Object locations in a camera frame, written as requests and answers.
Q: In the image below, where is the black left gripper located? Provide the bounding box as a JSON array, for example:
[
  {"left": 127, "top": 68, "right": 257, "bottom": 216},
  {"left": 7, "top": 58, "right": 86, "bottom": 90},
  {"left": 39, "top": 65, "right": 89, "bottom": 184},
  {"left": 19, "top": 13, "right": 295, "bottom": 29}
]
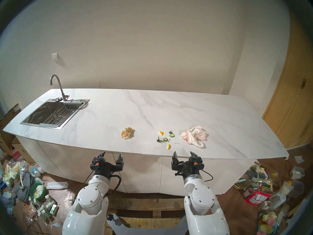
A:
[{"left": 90, "top": 152, "right": 124, "bottom": 177}]

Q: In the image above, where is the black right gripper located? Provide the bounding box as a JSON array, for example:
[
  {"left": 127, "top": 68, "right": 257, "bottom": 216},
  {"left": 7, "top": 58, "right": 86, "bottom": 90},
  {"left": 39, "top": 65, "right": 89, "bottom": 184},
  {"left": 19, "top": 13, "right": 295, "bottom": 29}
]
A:
[{"left": 171, "top": 151, "right": 203, "bottom": 177}]

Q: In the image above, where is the pink white cloth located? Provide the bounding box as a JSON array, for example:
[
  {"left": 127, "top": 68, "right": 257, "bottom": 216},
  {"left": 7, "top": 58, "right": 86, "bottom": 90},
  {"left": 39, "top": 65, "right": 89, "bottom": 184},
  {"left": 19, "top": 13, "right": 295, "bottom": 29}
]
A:
[{"left": 181, "top": 126, "right": 208, "bottom": 149}]

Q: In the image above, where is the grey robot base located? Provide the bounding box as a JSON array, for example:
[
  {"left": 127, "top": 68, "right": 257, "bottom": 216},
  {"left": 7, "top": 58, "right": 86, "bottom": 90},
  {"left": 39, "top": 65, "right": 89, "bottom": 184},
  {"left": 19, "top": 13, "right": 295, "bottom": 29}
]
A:
[{"left": 107, "top": 214, "right": 190, "bottom": 235}]

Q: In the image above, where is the crumpled tan paper napkin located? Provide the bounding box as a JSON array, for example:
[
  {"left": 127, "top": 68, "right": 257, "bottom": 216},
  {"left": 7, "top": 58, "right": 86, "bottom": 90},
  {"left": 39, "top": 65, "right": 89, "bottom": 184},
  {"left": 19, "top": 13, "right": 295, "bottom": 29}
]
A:
[{"left": 121, "top": 127, "right": 135, "bottom": 140}]

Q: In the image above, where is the white counter cabinet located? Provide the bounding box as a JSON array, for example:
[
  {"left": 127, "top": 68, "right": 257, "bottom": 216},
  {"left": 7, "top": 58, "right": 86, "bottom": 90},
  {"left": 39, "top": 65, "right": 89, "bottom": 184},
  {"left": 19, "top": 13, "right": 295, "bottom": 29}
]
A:
[{"left": 15, "top": 135, "right": 259, "bottom": 196}]

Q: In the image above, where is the wooden pallet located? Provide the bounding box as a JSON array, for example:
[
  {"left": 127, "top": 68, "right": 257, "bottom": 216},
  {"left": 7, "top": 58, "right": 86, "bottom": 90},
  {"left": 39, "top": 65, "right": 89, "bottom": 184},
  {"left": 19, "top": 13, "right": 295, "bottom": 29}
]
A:
[{"left": 106, "top": 192, "right": 190, "bottom": 227}]

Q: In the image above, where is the white foam net sleeve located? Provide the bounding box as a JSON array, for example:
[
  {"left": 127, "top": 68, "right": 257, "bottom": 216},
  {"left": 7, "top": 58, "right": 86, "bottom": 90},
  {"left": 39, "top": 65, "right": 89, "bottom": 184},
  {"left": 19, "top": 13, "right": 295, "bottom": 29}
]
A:
[{"left": 46, "top": 181, "right": 69, "bottom": 190}]

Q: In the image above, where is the grey slotted sink strainer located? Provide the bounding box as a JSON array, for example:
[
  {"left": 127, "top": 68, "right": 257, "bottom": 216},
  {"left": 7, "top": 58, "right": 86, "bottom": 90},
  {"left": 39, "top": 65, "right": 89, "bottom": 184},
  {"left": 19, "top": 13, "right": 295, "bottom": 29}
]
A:
[{"left": 63, "top": 101, "right": 83, "bottom": 109}]

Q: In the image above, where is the round woven basket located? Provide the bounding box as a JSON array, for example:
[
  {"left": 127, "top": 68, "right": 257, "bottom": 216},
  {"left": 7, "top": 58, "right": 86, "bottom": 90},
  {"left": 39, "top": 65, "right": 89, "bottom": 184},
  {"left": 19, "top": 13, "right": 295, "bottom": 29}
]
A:
[{"left": 233, "top": 175, "right": 250, "bottom": 190}]

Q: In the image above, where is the dark snack bag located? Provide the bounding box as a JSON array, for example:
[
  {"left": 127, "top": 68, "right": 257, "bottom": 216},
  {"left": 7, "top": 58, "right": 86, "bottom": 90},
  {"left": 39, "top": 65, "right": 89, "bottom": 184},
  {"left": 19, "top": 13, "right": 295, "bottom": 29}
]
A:
[{"left": 246, "top": 164, "right": 268, "bottom": 180}]

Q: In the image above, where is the white plastic jug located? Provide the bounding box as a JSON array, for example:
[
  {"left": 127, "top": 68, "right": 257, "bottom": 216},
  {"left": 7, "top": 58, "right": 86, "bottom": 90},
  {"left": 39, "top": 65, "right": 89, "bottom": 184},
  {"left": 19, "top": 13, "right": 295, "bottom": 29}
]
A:
[{"left": 29, "top": 163, "right": 45, "bottom": 178}]

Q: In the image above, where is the steel gooseneck faucet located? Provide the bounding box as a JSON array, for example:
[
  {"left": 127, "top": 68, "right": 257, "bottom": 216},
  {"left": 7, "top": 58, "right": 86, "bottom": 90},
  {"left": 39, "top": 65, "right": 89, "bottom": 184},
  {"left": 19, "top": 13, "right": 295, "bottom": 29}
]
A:
[{"left": 50, "top": 74, "right": 74, "bottom": 102}]

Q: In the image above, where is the green white carton pile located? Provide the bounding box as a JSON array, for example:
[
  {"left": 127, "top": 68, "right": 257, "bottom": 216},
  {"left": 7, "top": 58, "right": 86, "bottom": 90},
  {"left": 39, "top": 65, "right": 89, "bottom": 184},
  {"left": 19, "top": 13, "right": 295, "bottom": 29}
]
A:
[{"left": 37, "top": 195, "right": 59, "bottom": 218}]

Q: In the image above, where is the green plastic bowl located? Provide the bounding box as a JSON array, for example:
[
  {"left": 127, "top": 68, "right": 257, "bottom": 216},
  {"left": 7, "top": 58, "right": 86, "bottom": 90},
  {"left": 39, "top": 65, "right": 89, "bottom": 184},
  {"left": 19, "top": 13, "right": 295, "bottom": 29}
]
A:
[{"left": 29, "top": 182, "right": 46, "bottom": 200}]

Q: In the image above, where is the red white packet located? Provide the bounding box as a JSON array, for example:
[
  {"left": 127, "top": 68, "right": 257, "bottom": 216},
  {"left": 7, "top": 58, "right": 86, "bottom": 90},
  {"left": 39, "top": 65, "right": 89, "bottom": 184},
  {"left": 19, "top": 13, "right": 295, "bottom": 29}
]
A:
[{"left": 245, "top": 190, "right": 272, "bottom": 206}]

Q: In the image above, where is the stainless steel sink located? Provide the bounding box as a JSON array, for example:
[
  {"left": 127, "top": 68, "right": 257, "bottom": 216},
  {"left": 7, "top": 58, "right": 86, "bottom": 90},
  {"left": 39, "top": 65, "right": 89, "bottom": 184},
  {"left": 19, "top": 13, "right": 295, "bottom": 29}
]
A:
[{"left": 20, "top": 98, "right": 90, "bottom": 130}]

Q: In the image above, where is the grey fabric bag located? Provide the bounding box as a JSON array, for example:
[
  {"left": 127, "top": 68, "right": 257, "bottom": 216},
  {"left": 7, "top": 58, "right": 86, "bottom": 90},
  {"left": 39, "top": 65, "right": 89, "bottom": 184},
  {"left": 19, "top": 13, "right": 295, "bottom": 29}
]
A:
[{"left": 15, "top": 173, "right": 35, "bottom": 202}]

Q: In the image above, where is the cardboard box red label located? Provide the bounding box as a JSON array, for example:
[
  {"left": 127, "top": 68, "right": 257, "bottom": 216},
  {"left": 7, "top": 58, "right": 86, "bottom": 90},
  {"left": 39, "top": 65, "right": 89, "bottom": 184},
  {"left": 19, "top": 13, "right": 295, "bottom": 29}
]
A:
[{"left": 11, "top": 143, "right": 34, "bottom": 164}]

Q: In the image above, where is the yellow green plastic bag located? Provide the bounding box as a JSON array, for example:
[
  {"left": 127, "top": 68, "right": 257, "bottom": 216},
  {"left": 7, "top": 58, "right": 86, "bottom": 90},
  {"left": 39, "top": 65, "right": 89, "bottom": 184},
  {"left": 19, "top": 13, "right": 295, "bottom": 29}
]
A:
[{"left": 4, "top": 164, "right": 20, "bottom": 187}]

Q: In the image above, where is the white plastic pitcher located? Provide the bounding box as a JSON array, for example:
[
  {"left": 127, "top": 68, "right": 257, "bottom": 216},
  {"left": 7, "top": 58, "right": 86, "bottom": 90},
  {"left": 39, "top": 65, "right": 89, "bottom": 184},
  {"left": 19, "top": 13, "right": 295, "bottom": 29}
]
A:
[{"left": 267, "top": 190, "right": 287, "bottom": 210}]

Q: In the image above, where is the tray of pastel sponges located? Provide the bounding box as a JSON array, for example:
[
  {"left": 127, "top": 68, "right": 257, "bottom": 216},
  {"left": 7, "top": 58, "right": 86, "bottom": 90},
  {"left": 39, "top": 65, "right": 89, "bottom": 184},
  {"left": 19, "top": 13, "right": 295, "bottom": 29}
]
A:
[{"left": 257, "top": 211, "right": 280, "bottom": 235}]

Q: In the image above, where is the brown cardboard box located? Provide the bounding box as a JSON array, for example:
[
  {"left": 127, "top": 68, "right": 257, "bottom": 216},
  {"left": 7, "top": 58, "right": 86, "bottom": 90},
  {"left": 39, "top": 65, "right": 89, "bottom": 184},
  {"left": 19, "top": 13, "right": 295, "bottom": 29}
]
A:
[{"left": 0, "top": 104, "right": 22, "bottom": 129}]

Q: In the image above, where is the clear plastic container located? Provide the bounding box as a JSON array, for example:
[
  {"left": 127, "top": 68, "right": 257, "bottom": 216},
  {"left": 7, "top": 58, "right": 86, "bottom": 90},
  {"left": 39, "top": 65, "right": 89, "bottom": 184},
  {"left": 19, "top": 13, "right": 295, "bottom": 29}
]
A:
[
  {"left": 282, "top": 179, "right": 305, "bottom": 199},
  {"left": 290, "top": 166, "right": 305, "bottom": 180}
]

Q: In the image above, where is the wooden door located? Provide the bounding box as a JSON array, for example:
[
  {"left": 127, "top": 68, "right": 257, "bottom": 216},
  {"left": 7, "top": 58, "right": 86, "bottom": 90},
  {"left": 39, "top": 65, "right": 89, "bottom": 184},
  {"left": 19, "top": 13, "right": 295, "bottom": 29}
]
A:
[{"left": 262, "top": 14, "right": 313, "bottom": 149}]

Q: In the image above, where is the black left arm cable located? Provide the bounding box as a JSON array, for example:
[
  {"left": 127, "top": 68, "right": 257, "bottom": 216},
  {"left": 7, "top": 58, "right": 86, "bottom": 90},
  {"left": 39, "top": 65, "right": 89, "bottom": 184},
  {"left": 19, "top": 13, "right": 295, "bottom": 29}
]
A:
[{"left": 108, "top": 175, "right": 122, "bottom": 195}]

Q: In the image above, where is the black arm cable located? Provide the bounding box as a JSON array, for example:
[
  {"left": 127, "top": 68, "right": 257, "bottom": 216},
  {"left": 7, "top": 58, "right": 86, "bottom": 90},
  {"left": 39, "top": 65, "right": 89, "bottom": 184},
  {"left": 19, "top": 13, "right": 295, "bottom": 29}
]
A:
[
  {"left": 199, "top": 170, "right": 213, "bottom": 182},
  {"left": 108, "top": 175, "right": 122, "bottom": 195}
]

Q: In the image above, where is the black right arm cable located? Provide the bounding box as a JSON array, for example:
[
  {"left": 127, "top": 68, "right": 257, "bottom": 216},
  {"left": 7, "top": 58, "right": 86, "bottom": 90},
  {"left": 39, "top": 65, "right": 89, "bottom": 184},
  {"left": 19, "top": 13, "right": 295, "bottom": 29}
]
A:
[{"left": 199, "top": 170, "right": 213, "bottom": 182}]

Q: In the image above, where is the wire dish rack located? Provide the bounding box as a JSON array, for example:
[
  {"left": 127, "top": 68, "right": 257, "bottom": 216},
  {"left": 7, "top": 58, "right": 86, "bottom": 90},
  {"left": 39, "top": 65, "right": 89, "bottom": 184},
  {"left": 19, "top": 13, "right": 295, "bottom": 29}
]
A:
[{"left": 45, "top": 109, "right": 75, "bottom": 126}]

